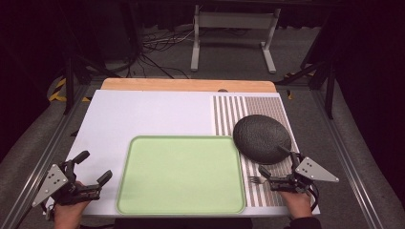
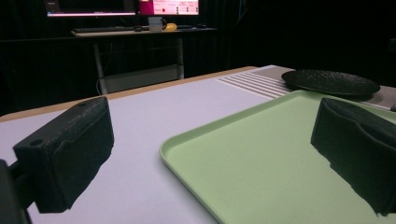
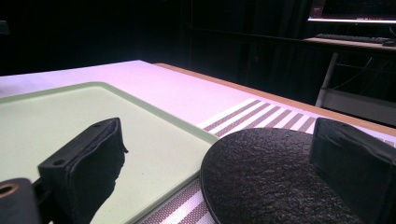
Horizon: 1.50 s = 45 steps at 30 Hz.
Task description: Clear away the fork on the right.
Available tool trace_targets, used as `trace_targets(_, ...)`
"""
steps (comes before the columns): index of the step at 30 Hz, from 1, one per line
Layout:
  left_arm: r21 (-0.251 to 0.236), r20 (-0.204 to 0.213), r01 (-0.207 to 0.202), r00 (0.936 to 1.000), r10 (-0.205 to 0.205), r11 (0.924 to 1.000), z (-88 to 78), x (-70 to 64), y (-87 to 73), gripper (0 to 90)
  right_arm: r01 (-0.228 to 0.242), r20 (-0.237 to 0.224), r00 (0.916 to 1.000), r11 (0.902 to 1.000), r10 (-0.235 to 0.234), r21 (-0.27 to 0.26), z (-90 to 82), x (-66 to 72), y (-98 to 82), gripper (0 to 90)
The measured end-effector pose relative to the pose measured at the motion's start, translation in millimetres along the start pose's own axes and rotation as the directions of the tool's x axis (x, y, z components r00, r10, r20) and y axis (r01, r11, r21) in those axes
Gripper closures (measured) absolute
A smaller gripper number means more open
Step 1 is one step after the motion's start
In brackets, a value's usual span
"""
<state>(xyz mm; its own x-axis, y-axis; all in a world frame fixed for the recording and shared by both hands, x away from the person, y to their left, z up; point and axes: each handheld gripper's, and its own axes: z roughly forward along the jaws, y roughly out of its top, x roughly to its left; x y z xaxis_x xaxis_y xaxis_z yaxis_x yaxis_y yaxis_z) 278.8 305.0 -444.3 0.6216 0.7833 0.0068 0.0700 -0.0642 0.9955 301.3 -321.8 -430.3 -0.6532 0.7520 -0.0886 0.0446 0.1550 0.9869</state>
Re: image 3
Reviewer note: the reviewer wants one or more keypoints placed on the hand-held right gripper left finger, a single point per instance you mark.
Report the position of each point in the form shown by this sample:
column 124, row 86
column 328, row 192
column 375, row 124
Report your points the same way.
column 84, row 168

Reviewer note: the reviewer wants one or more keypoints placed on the pale green cutting board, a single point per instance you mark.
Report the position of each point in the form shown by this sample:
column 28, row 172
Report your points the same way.
column 93, row 124

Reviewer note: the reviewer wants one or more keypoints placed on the black keyboard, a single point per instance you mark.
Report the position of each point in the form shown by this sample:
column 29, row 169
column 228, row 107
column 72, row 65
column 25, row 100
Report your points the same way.
column 350, row 38

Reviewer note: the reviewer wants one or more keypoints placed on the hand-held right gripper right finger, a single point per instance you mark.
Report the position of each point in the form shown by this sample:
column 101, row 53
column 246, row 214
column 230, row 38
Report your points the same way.
column 355, row 165

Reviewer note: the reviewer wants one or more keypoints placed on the computer monitor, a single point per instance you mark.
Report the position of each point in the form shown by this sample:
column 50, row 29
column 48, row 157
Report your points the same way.
column 353, row 11

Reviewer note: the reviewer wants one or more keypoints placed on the black computer mouse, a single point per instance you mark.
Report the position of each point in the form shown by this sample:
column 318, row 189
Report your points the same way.
column 389, row 43

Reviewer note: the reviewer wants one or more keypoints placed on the white striped placemat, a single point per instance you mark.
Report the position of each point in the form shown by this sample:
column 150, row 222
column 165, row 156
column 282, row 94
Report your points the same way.
column 174, row 93

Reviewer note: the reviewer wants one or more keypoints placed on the black round textured plate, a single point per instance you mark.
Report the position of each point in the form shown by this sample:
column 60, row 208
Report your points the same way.
column 267, row 177

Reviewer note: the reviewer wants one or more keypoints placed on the wooden desk with metal frame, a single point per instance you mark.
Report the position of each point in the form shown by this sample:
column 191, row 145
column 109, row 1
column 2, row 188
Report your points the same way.
column 355, row 77

